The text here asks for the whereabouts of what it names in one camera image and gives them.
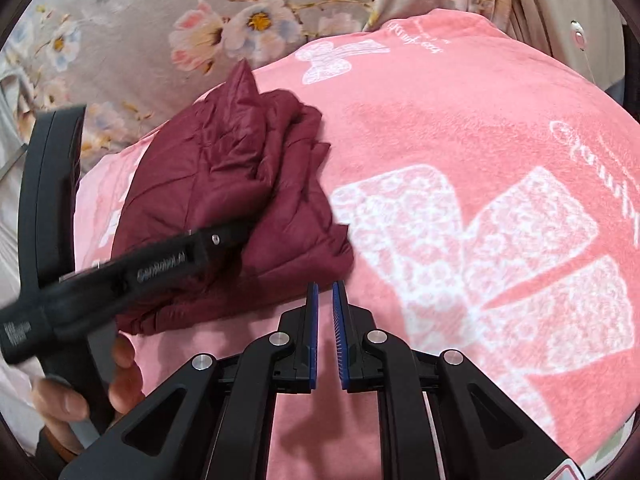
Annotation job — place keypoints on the maroon puffer jacket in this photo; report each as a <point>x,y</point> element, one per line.
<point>225,160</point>

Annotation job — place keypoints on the pink bow-print blanket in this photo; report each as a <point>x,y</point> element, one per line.
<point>450,135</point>

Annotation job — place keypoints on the person's left hand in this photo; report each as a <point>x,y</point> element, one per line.
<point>125,380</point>

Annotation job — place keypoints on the white round wall device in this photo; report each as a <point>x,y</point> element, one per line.
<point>578,35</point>

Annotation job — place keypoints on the silver satin curtain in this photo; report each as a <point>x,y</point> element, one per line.
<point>10,240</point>

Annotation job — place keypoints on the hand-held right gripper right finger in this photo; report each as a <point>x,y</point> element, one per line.
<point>340,325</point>

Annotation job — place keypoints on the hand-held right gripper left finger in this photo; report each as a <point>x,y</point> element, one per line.
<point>312,320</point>

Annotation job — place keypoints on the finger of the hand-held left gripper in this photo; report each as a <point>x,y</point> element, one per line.
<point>225,240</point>

